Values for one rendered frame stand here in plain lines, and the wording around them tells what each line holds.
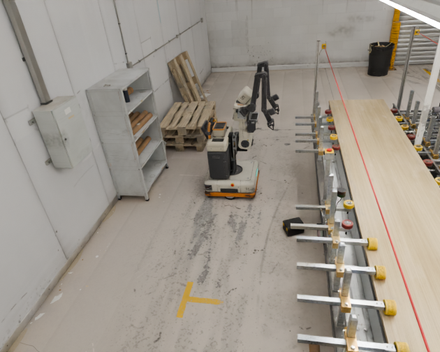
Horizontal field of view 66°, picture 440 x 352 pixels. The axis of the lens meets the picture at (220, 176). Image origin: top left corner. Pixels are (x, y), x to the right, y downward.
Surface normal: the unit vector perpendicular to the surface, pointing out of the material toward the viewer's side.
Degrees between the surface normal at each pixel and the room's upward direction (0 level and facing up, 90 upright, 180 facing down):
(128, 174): 90
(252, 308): 0
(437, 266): 0
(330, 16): 90
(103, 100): 90
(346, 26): 90
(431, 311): 0
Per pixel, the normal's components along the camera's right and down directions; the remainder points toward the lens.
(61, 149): -0.18, 0.53
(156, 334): -0.09, -0.85
